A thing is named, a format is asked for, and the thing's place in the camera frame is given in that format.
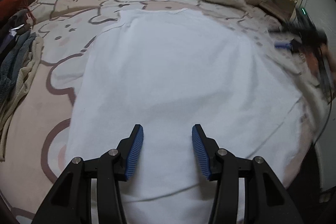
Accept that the red fringed scarf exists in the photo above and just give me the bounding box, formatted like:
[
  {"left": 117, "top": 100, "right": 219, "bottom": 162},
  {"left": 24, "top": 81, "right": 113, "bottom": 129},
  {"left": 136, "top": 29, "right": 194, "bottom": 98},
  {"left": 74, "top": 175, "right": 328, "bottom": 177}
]
[{"left": 1, "top": 0, "right": 36, "bottom": 27}]

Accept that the white t-shirt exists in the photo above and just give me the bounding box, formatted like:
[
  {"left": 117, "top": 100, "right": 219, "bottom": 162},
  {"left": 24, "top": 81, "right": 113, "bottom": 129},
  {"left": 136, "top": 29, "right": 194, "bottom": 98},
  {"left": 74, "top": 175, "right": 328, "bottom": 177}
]
[{"left": 66, "top": 9, "right": 303, "bottom": 223}]

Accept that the beige knit garment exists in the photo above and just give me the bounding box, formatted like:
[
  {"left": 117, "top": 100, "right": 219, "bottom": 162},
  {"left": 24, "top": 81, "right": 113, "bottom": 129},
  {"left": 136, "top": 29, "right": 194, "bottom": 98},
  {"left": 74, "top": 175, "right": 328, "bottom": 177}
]
[{"left": 1, "top": 35, "right": 44, "bottom": 161}]

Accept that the pink bear pattern bedsheet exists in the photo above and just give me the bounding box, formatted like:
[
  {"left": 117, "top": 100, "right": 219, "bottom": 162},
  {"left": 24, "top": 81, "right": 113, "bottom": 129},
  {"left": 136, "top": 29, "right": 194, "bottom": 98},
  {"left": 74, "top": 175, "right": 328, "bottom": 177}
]
[{"left": 0, "top": 0, "right": 326, "bottom": 224}]

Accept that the black folded garment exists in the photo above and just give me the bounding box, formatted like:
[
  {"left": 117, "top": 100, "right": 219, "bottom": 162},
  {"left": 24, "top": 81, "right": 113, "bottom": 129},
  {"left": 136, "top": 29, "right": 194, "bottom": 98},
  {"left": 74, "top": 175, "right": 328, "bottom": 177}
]
[{"left": 0, "top": 9, "right": 31, "bottom": 55}]

